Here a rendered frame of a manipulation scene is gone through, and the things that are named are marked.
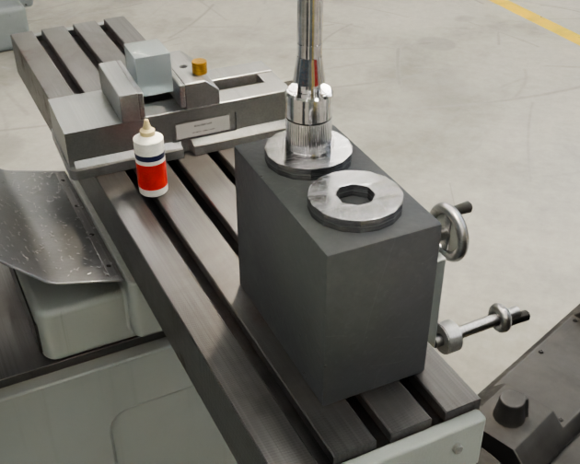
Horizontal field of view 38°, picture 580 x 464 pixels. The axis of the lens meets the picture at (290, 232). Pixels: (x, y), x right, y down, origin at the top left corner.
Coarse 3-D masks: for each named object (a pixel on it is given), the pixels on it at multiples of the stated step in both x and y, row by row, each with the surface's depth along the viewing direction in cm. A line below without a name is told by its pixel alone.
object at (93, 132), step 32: (256, 64) 136; (96, 96) 127; (128, 96) 118; (160, 96) 129; (224, 96) 126; (256, 96) 127; (64, 128) 118; (96, 128) 119; (128, 128) 121; (160, 128) 123; (192, 128) 125; (224, 128) 127; (256, 128) 129; (64, 160) 122; (96, 160) 121; (128, 160) 122
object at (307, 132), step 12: (288, 108) 83; (324, 108) 82; (288, 120) 84; (300, 120) 83; (312, 120) 83; (324, 120) 83; (288, 132) 84; (300, 132) 83; (312, 132) 83; (324, 132) 84; (288, 144) 85; (300, 144) 84; (312, 144) 84; (324, 144) 85; (300, 156) 85; (312, 156) 85
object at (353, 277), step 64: (256, 192) 87; (320, 192) 80; (384, 192) 80; (256, 256) 92; (320, 256) 75; (384, 256) 77; (320, 320) 79; (384, 320) 81; (320, 384) 83; (384, 384) 86
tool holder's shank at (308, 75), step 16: (304, 0) 77; (320, 0) 77; (304, 16) 78; (320, 16) 78; (304, 32) 79; (320, 32) 79; (304, 48) 80; (320, 48) 80; (304, 64) 80; (320, 64) 81; (304, 80) 81; (320, 80) 82
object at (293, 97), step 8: (288, 88) 83; (296, 88) 83; (320, 88) 83; (328, 88) 83; (288, 96) 82; (296, 96) 82; (304, 96) 82; (312, 96) 82; (320, 96) 82; (328, 96) 82; (296, 104) 82; (304, 104) 82; (312, 104) 82; (320, 104) 82; (328, 104) 83
